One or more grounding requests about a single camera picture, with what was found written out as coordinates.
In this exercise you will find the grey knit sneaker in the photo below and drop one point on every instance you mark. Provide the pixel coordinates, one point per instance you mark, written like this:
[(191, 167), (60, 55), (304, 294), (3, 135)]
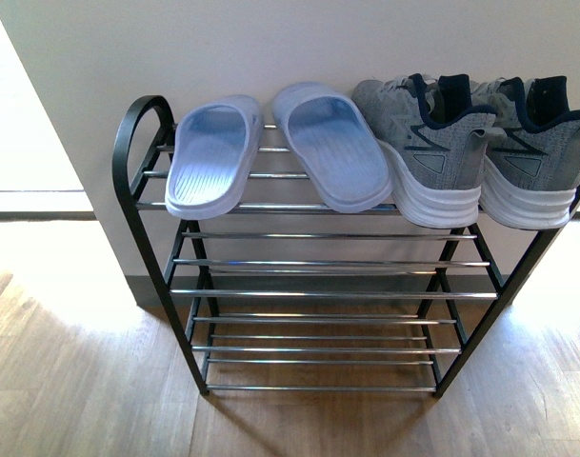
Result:
[(435, 140), (531, 174)]

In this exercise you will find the black metal shoe rack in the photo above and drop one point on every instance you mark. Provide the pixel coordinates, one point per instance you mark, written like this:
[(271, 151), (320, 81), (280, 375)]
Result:
[(333, 325)]

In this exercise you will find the light blue slide sandal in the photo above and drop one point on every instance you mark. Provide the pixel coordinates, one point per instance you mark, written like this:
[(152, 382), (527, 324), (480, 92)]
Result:
[(335, 146), (215, 146)]

